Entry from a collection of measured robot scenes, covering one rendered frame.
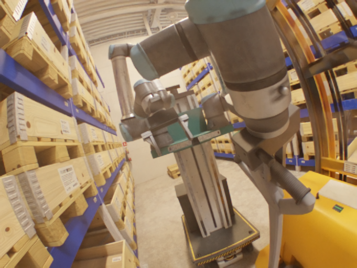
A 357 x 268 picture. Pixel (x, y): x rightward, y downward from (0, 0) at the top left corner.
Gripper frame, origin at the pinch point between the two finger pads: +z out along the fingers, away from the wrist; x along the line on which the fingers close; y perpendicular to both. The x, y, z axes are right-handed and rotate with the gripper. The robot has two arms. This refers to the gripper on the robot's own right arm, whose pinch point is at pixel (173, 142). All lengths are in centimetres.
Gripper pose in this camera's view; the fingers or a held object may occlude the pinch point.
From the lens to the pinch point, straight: 55.7
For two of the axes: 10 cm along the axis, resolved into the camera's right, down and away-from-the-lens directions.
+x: -8.7, 4.1, -2.6
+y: -0.7, 4.1, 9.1
